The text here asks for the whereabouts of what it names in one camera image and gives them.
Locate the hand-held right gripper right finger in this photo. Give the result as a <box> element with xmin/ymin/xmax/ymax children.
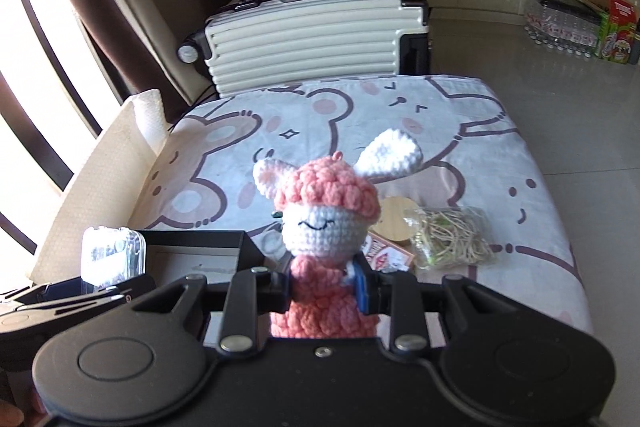
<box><xmin>352</xmin><ymin>263</ymin><xmax>506</xmax><ymax>354</ymax></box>

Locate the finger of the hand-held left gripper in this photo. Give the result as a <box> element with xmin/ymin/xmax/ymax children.
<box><xmin>0</xmin><ymin>279</ymin><xmax>85</xmax><ymax>304</ymax></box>
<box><xmin>15</xmin><ymin>276</ymin><xmax>157</xmax><ymax>315</ymax></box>

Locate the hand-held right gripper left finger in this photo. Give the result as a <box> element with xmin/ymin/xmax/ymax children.
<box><xmin>131</xmin><ymin>268</ymin><xmax>296</xmax><ymax>354</ymax></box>

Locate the clear plastic case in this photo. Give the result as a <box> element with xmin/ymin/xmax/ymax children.
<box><xmin>81</xmin><ymin>227</ymin><xmax>147</xmax><ymax>297</ymax></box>

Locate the red playing card box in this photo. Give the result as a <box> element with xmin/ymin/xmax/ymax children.
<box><xmin>364</xmin><ymin>231</ymin><xmax>416</xmax><ymax>273</ymax></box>

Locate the pink crochet bunny doll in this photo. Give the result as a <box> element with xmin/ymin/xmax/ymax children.
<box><xmin>252</xmin><ymin>128</ymin><xmax>423</xmax><ymax>339</ymax></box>

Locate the black storage box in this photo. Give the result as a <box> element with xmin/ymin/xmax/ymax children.
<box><xmin>131</xmin><ymin>229</ymin><xmax>267</xmax><ymax>308</ymax></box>

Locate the bag of rubber bands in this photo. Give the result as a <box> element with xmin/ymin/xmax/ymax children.
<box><xmin>410</xmin><ymin>206</ymin><xmax>498</xmax><ymax>270</ymax></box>

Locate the person's left hand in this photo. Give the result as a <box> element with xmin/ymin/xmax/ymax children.
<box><xmin>0</xmin><ymin>388</ymin><xmax>45</xmax><ymax>427</ymax></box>

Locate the round wooden lid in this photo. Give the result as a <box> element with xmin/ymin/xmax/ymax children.
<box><xmin>374</xmin><ymin>196</ymin><xmax>419</xmax><ymax>238</ymax></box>

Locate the cream foam sheet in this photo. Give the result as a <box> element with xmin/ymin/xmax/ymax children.
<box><xmin>27</xmin><ymin>99</ymin><xmax>162</xmax><ymax>285</ymax></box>

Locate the bear printed blanket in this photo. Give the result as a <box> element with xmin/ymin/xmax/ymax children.
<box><xmin>132</xmin><ymin>74</ymin><xmax>596</xmax><ymax>348</ymax></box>

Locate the white bubble wrap sheet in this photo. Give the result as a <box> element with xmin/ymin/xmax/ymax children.
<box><xmin>134</xmin><ymin>89</ymin><xmax>169</xmax><ymax>154</ymax></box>

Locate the cream ribbed suitcase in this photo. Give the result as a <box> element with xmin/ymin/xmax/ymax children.
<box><xmin>176</xmin><ymin>0</ymin><xmax>432</xmax><ymax>98</ymax></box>

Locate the dark window grille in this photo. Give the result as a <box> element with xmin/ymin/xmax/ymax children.
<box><xmin>0</xmin><ymin>0</ymin><xmax>126</xmax><ymax>258</ymax></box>

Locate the pack of water bottles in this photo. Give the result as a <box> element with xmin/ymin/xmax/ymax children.
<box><xmin>522</xmin><ymin>0</ymin><xmax>608</xmax><ymax>60</ymax></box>

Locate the green and red carton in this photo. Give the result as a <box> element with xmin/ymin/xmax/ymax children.
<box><xmin>597</xmin><ymin>0</ymin><xmax>640</xmax><ymax>65</ymax></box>

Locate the black cable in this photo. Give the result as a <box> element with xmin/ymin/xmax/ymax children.
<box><xmin>167</xmin><ymin>81</ymin><xmax>222</xmax><ymax>128</ymax></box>

